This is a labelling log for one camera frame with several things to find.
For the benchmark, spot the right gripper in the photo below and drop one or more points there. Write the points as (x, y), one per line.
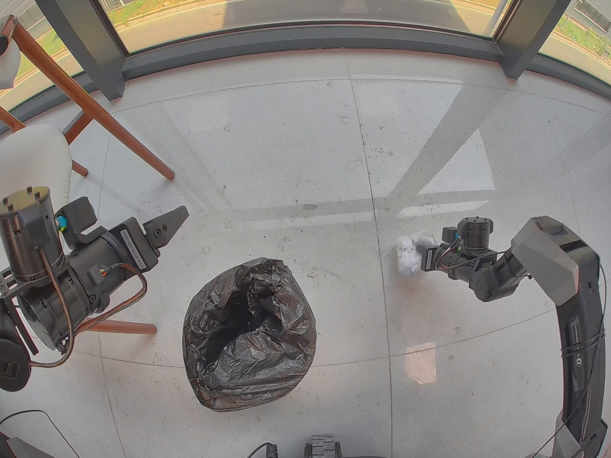
(434, 258)

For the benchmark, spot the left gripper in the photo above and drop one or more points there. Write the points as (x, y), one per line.
(90, 265)

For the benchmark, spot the white paper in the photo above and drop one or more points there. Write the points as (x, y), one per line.
(408, 255)

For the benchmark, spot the black plastic bag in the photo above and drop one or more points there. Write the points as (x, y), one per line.
(267, 365)

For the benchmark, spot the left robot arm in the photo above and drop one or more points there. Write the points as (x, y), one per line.
(28, 236)

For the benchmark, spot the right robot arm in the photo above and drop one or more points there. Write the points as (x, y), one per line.
(580, 332)

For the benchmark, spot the wooden chair with white cushions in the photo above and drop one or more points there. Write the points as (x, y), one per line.
(33, 160)

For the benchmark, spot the window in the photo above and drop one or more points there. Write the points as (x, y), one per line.
(310, 36)

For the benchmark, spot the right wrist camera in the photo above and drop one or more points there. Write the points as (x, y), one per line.
(449, 235)

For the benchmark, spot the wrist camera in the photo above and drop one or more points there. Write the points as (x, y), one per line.
(79, 222)
(449, 235)

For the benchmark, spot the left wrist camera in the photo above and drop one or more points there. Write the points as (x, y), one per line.
(79, 222)

